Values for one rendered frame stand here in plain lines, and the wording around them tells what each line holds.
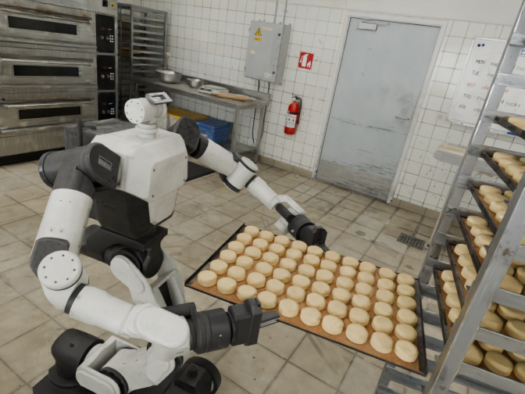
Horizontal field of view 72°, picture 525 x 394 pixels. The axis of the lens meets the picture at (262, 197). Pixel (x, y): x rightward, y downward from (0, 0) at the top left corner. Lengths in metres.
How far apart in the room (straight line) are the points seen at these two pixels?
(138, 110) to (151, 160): 0.14
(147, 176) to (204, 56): 4.85
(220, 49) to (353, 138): 2.32
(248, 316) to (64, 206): 0.47
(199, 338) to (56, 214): 0.41
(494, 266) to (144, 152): 0.83
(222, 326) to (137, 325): 0.17
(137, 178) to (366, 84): 3.90
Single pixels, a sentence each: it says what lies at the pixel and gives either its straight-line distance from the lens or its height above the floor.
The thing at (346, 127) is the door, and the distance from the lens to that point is 4.76.
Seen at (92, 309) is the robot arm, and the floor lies 1.05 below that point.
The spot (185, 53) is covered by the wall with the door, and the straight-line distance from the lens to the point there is 6.05.
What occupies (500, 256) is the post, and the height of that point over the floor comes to 1.32.
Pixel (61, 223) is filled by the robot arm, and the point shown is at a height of 1.17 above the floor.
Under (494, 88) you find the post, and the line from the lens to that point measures 1.11.
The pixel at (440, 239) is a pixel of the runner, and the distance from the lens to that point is 1.19.
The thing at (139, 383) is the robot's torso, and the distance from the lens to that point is 1.61.
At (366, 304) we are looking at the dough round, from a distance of 1.02.
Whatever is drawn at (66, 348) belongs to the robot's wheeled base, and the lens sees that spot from 1.78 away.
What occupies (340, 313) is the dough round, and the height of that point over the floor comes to 1.00.
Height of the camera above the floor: 1.58
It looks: 23 degrees down
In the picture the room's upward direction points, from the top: 9 degrees clockwise
